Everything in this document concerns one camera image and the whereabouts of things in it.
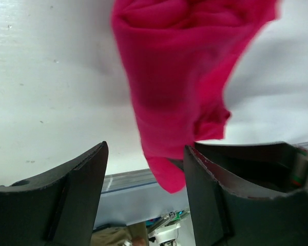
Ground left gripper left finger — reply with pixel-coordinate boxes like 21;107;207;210
10;141;108;241

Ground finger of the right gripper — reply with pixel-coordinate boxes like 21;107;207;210
170;142;308;192

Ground aluminium mounting rail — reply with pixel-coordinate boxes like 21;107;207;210
102;139;308;194

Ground bright red t-shirt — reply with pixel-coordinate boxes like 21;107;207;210
110;0;283;194

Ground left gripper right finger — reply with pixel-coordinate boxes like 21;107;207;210
182;145;293;240

